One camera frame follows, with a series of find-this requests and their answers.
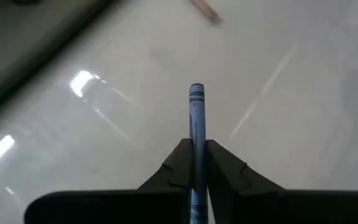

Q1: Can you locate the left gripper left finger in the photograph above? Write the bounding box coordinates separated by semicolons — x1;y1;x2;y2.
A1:
24;138;195;224

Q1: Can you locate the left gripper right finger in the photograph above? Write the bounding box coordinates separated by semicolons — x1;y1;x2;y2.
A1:
206;139;358;224

